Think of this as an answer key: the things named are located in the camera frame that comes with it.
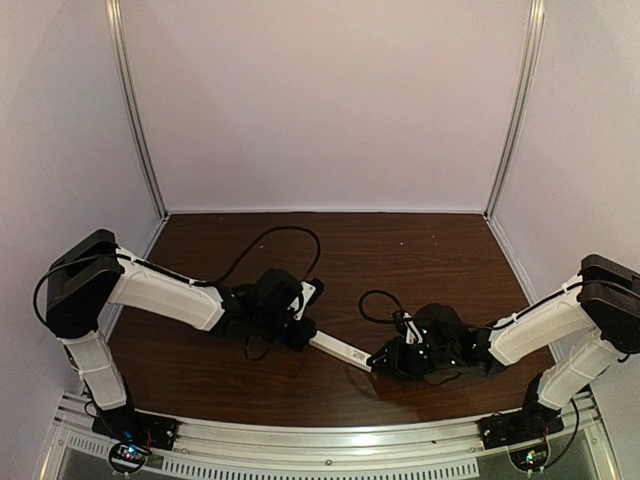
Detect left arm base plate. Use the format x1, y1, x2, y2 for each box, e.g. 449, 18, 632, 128
91, 409, 179, 451

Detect front aluminium rail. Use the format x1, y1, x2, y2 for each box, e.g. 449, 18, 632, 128
35, 393, 622, 479

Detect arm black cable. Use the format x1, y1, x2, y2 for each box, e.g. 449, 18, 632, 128
32, 227, 322, 361
359, 291, 640, 361

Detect left aluminium frame post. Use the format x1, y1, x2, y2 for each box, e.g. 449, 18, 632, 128
105, 0, 168, 220

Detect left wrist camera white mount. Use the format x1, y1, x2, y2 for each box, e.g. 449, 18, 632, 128
288, 277, 324, 321

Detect right aluminium frame post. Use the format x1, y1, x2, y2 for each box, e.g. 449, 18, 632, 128
484, 0, 546, 221

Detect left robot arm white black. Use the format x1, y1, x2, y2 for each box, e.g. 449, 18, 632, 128
34, 229, 324, 444

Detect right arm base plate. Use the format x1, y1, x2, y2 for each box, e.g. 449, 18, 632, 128
477, 409, 564, 450

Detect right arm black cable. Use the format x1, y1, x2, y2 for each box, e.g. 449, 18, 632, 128
359, 291, 640, 361

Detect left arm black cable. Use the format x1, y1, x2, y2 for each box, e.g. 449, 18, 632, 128
32, 227, 322, 361

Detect white remote control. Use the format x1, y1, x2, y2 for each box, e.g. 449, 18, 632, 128
309, 331, 371, 372

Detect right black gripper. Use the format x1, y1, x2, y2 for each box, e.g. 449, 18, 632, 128
367, 338, 457, 383

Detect aluminium frame post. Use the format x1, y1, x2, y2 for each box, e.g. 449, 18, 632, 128
484, 0, 546, 221
105, 0, 168, 220

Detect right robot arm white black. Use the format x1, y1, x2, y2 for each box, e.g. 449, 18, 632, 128
366, 254, 639, 449

